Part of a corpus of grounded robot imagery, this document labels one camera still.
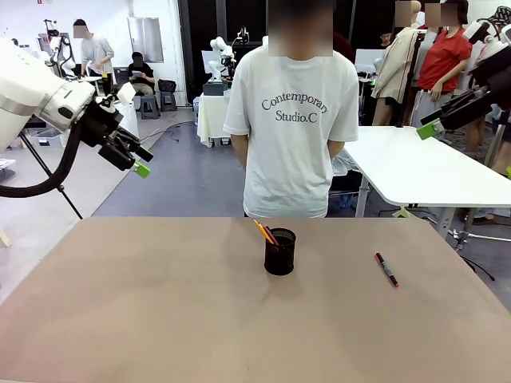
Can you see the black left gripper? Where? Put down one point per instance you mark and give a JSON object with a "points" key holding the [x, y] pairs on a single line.
{"points": [[101, 125]]}

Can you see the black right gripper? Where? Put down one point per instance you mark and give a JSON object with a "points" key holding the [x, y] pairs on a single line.
{"points": [[497, 80]]}

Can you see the dark maroon pen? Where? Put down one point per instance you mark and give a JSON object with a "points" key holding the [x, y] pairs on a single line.
{"points": [[268, 230]]}

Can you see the person's right forearm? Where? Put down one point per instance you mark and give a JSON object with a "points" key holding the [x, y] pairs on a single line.
{"points": [[239, 147]]}

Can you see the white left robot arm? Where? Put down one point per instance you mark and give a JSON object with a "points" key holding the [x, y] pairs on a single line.
{"points": [[24, 91]]}

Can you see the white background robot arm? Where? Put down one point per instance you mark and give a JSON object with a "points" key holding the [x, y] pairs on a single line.
{"points": [[217, 46]]}

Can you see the person's left forearm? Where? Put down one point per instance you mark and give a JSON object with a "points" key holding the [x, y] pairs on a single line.
{"points": [[337, 147]]}

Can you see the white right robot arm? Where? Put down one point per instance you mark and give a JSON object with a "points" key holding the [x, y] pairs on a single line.
{"points": [[499, 46]]}

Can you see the black mesh pen holder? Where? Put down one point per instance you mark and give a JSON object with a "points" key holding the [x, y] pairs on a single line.
{"points": [[279, 261]]}

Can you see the white floor appliance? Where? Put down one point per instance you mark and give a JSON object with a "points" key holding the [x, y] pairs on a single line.
{"points": [[131, 119]]}

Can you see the grey plastic stool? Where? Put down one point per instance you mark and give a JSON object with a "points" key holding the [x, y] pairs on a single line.
{"points": [[168, 101], [151, 105]]}

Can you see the figure in red t-shirt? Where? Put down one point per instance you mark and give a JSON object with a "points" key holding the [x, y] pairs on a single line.
{"points": [[443, 60]]}

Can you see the white side table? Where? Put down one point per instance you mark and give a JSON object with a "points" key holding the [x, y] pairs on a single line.
{"points": [[419, 171]]}

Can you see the black bag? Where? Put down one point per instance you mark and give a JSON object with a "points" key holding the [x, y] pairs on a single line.
{"points": [[167, 85]]}

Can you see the table with white cloth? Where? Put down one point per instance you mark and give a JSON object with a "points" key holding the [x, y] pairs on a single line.
{"points": [[211, 119]]}

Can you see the black tripod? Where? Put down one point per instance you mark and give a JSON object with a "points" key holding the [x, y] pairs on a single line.
{"points": [[74, 208]]}

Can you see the seated person in black shirt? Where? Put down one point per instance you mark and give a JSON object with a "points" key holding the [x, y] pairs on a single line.
{"points": [[144, 73]]}

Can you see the white background board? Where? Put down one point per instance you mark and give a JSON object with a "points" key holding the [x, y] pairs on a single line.
{"points": [[365, 60]]}

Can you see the black box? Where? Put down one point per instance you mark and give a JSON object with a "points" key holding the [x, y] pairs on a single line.
{"points": [[215, 88]]}

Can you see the green floor object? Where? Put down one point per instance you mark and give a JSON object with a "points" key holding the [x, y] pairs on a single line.
{"points": [[401, 213]]}

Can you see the black patterned hat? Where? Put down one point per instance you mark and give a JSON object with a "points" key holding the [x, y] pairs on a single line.
{"points": [[504, 14]]}

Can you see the person in light grey shirt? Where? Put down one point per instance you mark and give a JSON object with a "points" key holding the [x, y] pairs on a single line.
{"points": [[97, 50]]}

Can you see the metal floor stand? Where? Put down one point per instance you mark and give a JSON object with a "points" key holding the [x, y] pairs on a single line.
{"points": [[461, 239]]}

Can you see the person in white t-shirt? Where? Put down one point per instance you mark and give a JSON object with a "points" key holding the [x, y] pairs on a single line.
{"points": [[287, 159]]}

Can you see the wooden block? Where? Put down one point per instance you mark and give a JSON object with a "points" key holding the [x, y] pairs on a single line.
{"points": [[5, 238]]}

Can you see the black marker with red cap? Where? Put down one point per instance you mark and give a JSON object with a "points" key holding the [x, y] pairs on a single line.
{"points": [[386, 269]]}

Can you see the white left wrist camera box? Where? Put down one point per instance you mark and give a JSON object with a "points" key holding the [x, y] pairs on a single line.
{"points": [[125, 92]]}

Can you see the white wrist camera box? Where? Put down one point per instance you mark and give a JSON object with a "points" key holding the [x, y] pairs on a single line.
{"points": [[471, 32], [125, 92]]}

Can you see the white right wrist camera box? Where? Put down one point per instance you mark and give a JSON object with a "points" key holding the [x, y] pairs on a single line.
{"points": [[471, 32]]}

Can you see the silver wall panel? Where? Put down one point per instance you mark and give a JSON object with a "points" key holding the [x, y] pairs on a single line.
{"points": [[145, 38]]}

